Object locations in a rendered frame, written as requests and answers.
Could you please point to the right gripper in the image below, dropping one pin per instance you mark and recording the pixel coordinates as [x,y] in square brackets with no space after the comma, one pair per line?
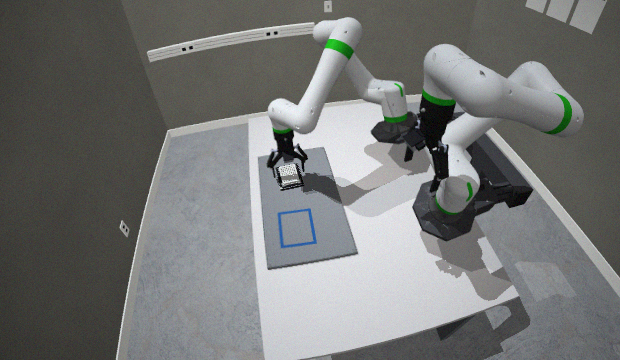
[284,147]

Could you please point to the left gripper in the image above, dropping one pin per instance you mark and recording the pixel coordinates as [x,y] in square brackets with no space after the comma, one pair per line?
[434,131]

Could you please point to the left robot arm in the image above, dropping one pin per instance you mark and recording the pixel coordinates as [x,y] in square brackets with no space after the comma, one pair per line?
[490,98]

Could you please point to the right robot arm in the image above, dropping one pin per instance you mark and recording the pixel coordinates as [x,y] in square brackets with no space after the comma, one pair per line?
[345,34]

